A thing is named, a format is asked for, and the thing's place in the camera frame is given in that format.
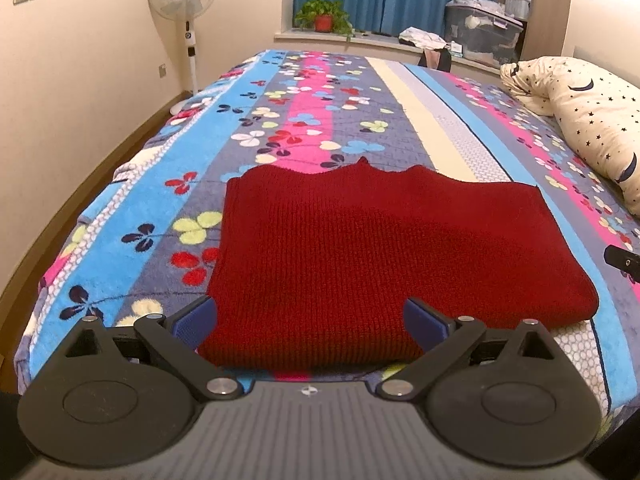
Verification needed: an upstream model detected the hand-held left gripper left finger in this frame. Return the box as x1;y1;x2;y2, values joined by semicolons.
61;295;244;403

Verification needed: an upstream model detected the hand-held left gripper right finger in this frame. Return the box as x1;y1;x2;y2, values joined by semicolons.
374;296;564;402

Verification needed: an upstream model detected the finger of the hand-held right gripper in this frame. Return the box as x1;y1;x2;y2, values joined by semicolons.
603;244;640;286

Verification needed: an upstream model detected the red knit sweater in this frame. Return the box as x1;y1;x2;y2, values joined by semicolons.
197;156;600;375

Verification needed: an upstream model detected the pile of white clothes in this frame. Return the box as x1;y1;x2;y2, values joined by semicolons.
398;26;448;51

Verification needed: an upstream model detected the star print cream pillow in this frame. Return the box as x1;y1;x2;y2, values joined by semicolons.
500;56;640;218

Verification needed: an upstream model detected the colourful floral striped bed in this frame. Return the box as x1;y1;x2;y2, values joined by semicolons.
12;49;640;426

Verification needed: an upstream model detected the black and pink bag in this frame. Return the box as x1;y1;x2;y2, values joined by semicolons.
418;48;452;72

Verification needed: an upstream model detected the wooden shelf cabinet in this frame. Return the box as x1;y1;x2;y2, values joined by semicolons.
480;0;581;68

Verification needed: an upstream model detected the clear lidded storage box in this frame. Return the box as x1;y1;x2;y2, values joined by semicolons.
444;0;526;67

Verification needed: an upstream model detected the white shelf storage bin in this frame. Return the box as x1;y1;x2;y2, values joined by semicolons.
502;0;532;21

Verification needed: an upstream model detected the window sill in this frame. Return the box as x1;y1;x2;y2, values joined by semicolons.
273;30;502;70

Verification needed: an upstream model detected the potted plant in red pot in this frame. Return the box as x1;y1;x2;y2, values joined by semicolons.
294;0;356;41

